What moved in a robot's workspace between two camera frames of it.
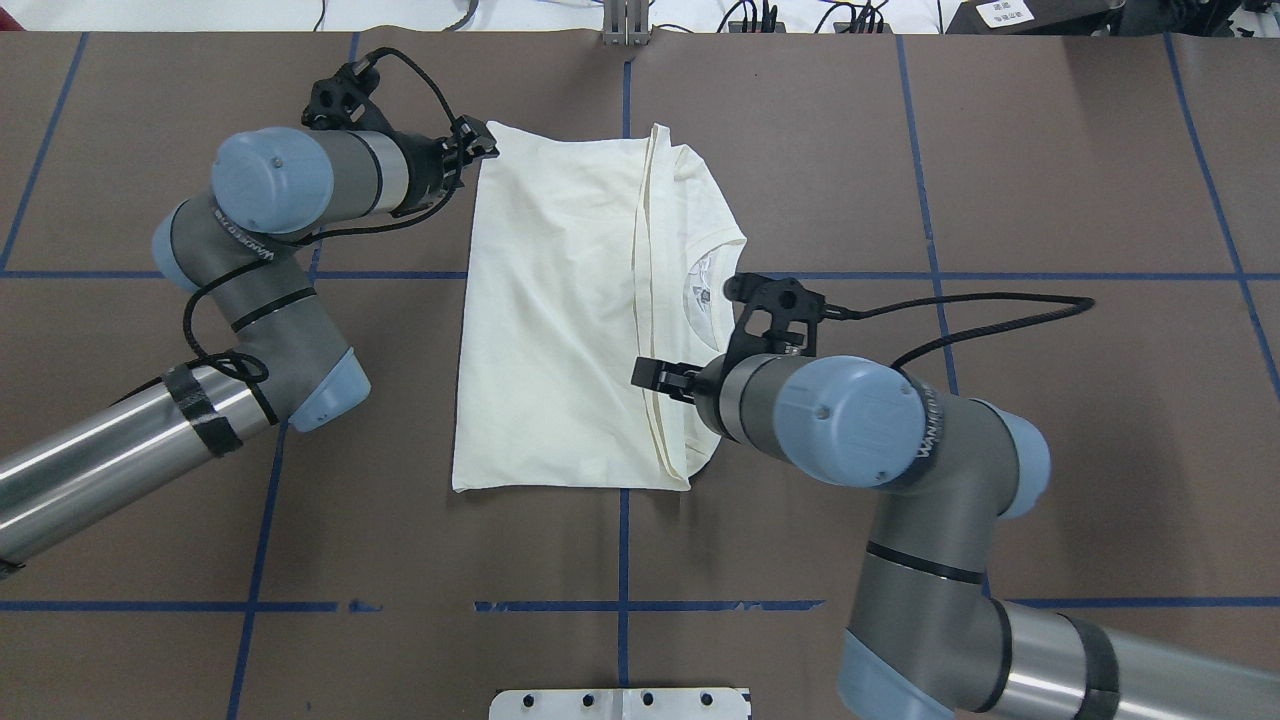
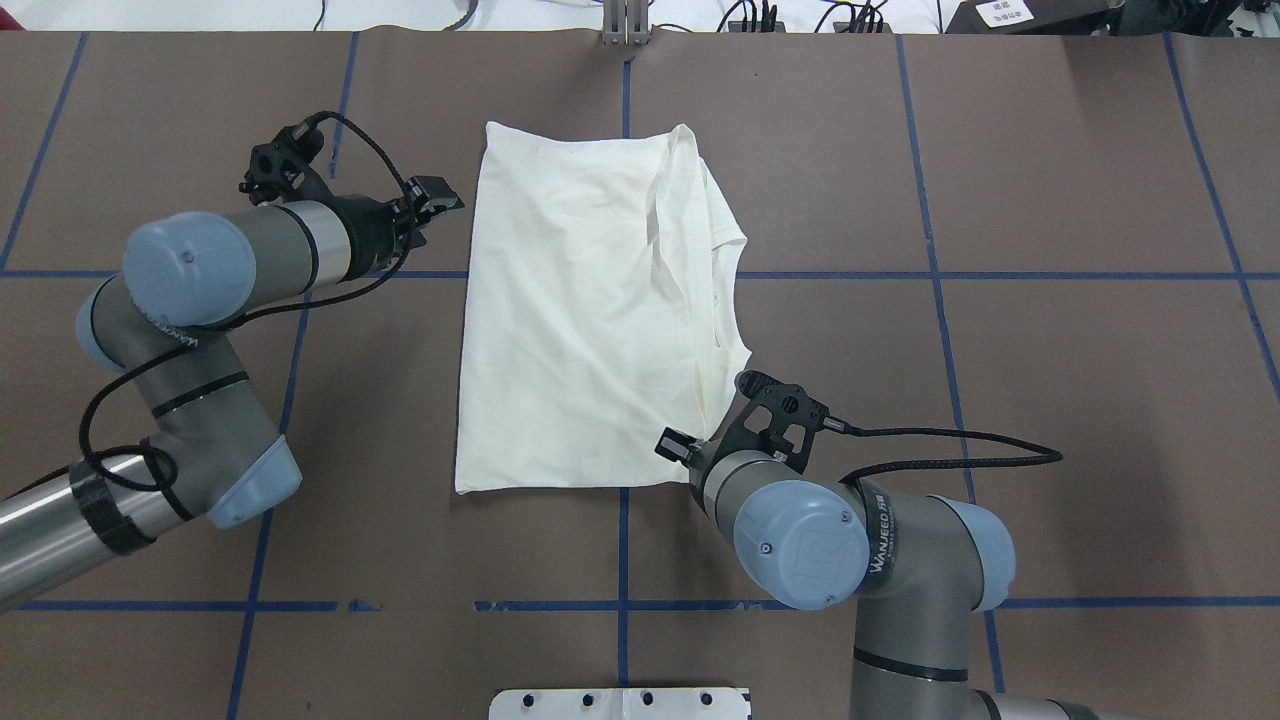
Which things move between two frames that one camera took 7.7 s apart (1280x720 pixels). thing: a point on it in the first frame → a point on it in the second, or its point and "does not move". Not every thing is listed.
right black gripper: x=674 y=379 → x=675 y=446
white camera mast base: x=618 y=704 does not move
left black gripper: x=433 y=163 → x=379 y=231
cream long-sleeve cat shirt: x=590 y=245 does not move
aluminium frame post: x=625 y=22 does not move
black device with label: x=1036 y=17 does not move
